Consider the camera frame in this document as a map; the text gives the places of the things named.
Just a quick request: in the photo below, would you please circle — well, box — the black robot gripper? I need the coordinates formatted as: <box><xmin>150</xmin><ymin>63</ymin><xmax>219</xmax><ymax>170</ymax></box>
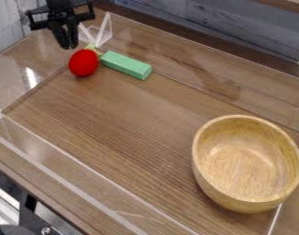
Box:
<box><xmin>26</xmin><ymin>1</ymin><xmax>96</xmax><ymax>50</ymax></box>

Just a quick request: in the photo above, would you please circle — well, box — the red toy strawberry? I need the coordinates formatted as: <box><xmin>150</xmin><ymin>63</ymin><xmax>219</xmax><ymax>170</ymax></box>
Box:
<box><xmin>68</xmin><ymin>44</ymin><xmax>100</xmax><ymax>77</ymax></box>

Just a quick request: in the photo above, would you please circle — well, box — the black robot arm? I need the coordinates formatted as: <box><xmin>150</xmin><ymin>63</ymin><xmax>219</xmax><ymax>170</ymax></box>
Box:
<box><xmin>26</xmin><ymin>0</ymin><xmax>96</xmax><ymax>50</ymax></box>

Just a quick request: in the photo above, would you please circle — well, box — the green rectangular block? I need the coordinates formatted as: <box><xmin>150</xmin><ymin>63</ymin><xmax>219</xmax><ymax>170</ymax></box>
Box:
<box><xmin>100</xmin><ymin>50</ymin><xmax>153</xmax><ymax>81</ymax></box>

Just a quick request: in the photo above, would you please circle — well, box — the wooden bowl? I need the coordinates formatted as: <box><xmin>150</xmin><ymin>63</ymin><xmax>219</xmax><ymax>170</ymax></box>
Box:
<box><xmin>191</xmin><ymin>115</ymin><xmax>299</xmax><ymax>214</ymax></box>

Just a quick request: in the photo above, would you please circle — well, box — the clear acrylic corner bracket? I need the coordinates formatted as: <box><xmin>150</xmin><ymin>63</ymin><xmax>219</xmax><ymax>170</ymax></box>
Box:
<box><xmin>79</xmin><ymin>12</ymin><xmax>112</xmax><ymax>48</ymax></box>

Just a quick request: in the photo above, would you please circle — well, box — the clear acrylic tray wall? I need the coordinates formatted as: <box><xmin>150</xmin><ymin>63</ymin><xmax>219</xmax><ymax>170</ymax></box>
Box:
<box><xmin>0</xmin><ymin>17</ymin><xmax>299</xmax><ymax>235</ymax></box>

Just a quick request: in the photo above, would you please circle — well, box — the black table leg bracket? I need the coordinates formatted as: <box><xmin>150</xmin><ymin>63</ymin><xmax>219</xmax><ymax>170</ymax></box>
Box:
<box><xmin>19</xmin><ymin>193</ymin><xmax>82</xmax><ymax>235</ymax></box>

